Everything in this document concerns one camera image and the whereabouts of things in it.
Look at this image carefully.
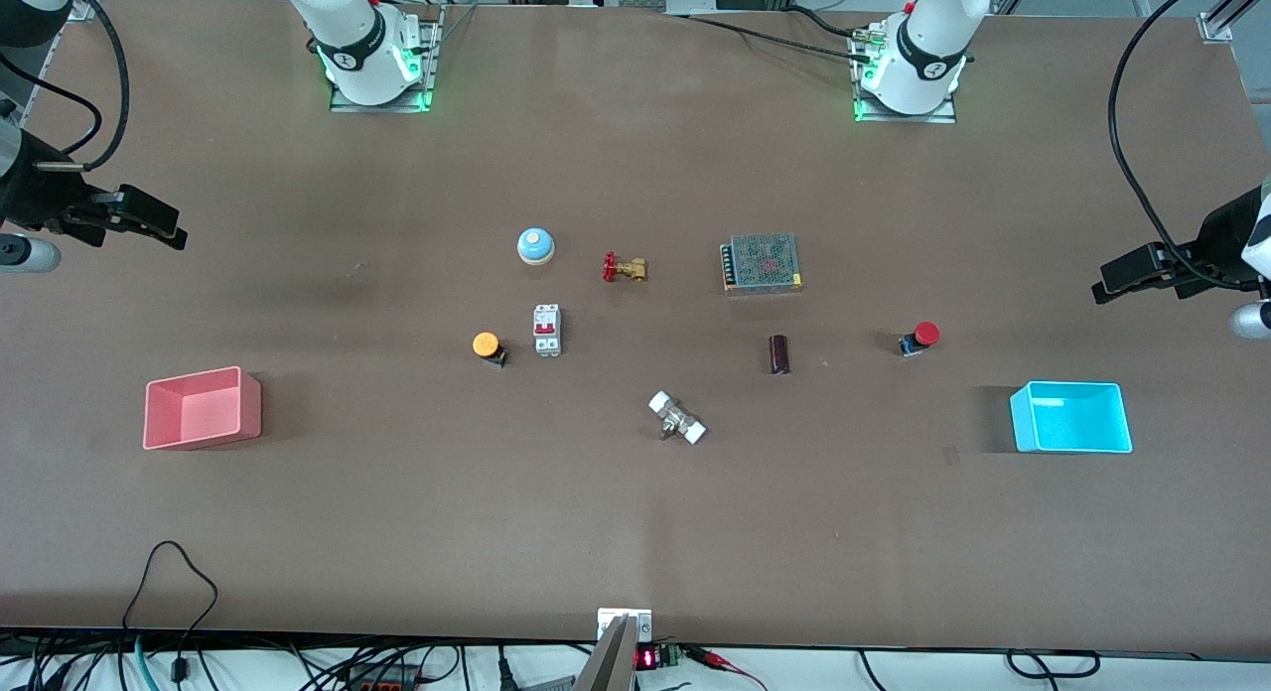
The cyan plastic bin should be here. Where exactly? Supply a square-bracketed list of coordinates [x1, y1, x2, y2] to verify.
[1009, 380, 1134, 455]

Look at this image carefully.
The pink plastic bin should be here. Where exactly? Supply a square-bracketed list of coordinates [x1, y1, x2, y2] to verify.
[143, 365, 263, 451]

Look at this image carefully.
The metal mesh power supply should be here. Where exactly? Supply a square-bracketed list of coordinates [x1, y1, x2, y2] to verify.
[720, 232, 804, 295]

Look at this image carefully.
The white plastic pipe valve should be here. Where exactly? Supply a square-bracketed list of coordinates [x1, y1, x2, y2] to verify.
[647, 390, 708, 446]

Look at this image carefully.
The red alligator clip lead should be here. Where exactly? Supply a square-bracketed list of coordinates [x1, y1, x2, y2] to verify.
[690, 647, 771, 691]

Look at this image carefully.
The grey aluminium bar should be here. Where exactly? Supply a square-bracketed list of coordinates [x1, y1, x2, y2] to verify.
[573, 615, 639, 691]

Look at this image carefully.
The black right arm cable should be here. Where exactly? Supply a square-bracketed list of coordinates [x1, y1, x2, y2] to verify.
[0, 0, 132, 173]

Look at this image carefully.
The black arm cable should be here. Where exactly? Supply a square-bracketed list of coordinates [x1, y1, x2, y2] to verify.
[1107, 0, 1267, 293]
[0, 0, 132, 173]

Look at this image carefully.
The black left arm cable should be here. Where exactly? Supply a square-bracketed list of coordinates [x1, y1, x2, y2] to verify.
[1107, 0, 1267, 293]

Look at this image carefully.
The aluminium corner bracket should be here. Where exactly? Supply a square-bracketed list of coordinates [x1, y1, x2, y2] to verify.
[1198, 0, 1271, 46]

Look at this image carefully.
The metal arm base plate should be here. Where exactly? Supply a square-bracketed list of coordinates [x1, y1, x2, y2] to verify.
[329, 4, 444, 114]
[851, 24, 958, 125]

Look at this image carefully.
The thin black looped cable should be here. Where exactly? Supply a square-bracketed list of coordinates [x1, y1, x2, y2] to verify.
[120, 540, 220, 684]

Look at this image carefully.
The black coiled cable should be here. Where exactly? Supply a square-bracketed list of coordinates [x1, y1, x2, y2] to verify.
[1006, 648, 1102, 681]

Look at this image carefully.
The black base supply cable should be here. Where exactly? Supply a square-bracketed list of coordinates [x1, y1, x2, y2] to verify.
[683, 4, 881, 67]

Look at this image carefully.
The white metal edge bracket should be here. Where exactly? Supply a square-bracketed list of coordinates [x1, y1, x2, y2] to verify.
[596, 607, 654, 643]

